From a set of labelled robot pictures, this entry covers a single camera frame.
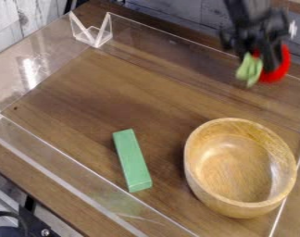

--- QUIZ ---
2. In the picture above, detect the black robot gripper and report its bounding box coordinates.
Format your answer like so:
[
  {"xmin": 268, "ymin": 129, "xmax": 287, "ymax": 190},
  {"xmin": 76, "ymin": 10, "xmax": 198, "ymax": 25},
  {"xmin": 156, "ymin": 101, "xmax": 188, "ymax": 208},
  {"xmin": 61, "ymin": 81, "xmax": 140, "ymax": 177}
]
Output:
[{"xmin": 219, "ymin": 0, "xmax": 296, "ymax": 72}]

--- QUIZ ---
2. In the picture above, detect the red plush tomato toy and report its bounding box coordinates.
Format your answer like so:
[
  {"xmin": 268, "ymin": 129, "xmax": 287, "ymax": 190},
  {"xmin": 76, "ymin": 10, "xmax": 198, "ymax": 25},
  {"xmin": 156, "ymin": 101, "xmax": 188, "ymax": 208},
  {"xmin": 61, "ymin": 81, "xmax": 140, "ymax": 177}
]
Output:
[{"xmin": 235, "ymin": 44, "xmax": 291, "ymax": 88}]

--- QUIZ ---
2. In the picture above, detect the wooden bowl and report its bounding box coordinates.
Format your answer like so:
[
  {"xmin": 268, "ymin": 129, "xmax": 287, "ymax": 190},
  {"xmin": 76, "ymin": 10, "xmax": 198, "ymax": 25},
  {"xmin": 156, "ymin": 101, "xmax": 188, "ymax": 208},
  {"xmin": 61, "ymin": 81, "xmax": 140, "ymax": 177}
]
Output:
[{"xmin": 183, "ymin": 118, "xmax": 296, "ymax": 218}]

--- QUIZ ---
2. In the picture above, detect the green rectangular block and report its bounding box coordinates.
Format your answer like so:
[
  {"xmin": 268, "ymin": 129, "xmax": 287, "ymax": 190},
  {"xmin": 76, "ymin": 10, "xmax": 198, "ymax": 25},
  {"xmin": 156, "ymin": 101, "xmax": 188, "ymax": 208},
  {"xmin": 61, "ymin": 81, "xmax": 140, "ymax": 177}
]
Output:
[{"xmin": 112, "ymin": 129, "xmax": 152, "ymax": 193}]

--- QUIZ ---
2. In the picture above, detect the clear acrylic tray wall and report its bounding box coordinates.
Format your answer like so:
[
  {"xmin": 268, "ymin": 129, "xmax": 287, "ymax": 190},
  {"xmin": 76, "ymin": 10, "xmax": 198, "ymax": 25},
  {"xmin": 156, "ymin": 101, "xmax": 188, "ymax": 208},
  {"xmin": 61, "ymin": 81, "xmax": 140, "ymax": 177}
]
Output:
[{"xmin": 0, "ymin": 14, "xmax": 300, "ymax": 237}]

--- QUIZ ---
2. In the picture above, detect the clear acrylic corner bracket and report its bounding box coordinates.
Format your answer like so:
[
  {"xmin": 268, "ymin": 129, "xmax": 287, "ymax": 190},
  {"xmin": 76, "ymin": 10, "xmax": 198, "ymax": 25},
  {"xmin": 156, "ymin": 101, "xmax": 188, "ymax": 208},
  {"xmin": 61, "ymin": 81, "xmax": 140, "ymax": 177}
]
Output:
[{"xmin": 68, "ymin": 12, "xmax": 112, "ymax": 48}]

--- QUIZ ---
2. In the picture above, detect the black metal bracket with bolt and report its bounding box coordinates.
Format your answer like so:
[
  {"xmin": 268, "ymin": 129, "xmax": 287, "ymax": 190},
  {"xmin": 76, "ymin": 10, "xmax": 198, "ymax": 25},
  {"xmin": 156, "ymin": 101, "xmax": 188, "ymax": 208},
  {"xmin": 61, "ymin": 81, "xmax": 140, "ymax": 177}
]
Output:
[{"xmin": 18, "ymin": 196, "xmax": 60, "ymax": 237}]

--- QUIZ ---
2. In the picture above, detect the black cable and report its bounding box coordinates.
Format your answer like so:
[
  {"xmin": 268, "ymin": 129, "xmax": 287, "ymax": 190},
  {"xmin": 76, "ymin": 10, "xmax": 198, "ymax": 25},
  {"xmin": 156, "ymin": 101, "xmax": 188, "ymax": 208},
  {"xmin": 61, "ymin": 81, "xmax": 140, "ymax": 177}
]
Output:
[{"xmin": 0, "ymin": 210, "xmax": 29, "ymax": 237}]

